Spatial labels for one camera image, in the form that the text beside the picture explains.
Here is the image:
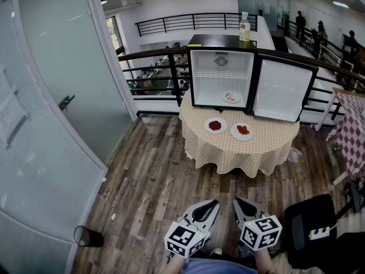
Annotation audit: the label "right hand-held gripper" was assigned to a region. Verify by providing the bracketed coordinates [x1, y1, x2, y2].
[233, 198, 283, 258]

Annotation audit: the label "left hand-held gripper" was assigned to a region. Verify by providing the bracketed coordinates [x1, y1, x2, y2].
[164, 199, 221, 259]

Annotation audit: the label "white round plate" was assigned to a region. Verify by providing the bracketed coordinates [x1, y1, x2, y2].
[221, 91, 242, 104]
[204, 116, 228, 135]
[230, 122, 254, 142]

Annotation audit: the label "black mini fridge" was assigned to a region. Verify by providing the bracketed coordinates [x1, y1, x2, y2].
[186, 34, 319, 123]

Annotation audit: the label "person's right forearm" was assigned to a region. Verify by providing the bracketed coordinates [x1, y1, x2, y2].
[254, 248, 279, 274]

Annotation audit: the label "person's left forearm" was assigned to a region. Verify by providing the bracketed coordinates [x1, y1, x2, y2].
[167, 255, 189, 274]

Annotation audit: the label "person's black trousers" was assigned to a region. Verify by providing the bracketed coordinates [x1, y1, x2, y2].
[193, 251, 257, 268]

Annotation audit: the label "person's blue shirt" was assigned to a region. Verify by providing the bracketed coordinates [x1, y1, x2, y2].
[182, 257, 257, 274]

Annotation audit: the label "black office chair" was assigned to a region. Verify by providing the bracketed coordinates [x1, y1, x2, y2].
[283, 193, 365, 274]

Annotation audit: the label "clear plastic bag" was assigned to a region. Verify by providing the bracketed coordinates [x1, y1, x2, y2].
[286, 147, 305, 164]

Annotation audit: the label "black doorstop cup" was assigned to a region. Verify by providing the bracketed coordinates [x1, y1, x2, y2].
[73, 225, 104, 248]

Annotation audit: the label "dark wooden handrail railing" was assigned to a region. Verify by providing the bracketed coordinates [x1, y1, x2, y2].
[117, 46, 365, 125]

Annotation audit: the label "wooden table white legs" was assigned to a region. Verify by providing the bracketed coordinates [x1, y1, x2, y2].
[315, 87, 365, 132]

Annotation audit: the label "clear bottle yellow liquid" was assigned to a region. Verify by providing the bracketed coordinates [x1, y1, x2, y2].
[239, 11, 251, 42]

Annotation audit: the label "black metal walkway railing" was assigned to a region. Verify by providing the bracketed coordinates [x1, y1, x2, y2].
[285, 18, 357, 68]

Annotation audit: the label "black metal balcony railing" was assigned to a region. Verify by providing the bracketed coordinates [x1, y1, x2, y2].
[135, 13, 258, 37]

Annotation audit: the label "frosted glass door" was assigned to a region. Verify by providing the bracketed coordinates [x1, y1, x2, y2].
[17, 0, 138, 167]

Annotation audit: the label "black cable bundle equipment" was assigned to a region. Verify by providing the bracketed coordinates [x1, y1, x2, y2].
[343, 177, 365, 213]

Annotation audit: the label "white wire fridge shelf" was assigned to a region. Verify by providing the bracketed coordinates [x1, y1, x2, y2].
[195, 68, 249, 80]

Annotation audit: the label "dark metal door handle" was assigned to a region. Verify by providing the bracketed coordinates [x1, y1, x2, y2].
[58, 94, 76, 111]

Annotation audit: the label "window with black frame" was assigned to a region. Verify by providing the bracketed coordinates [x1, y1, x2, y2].
[105, 15, 125, 57]

